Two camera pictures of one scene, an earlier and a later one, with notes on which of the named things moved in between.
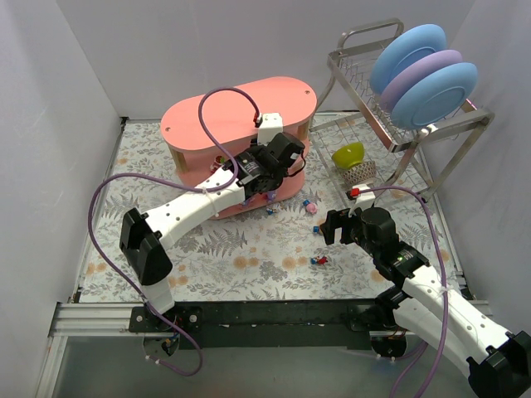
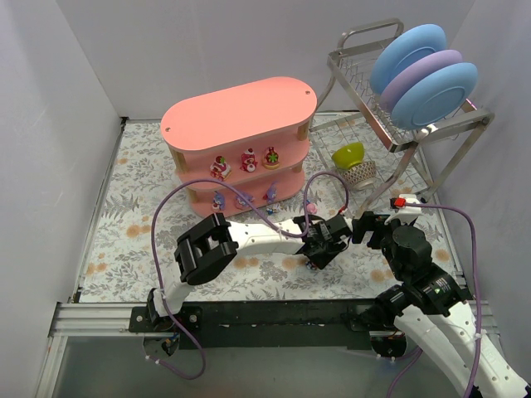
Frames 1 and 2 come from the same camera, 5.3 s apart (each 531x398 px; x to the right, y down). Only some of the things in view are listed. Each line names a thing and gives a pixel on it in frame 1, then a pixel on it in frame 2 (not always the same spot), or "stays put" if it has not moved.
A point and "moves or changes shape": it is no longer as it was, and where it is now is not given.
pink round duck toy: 312,207 stays put
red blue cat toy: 319,260 moves or changes shape
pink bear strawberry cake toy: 219,161 stays put
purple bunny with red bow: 271,196 stays put
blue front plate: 435,98 stays put
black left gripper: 265,185 -> 322,252
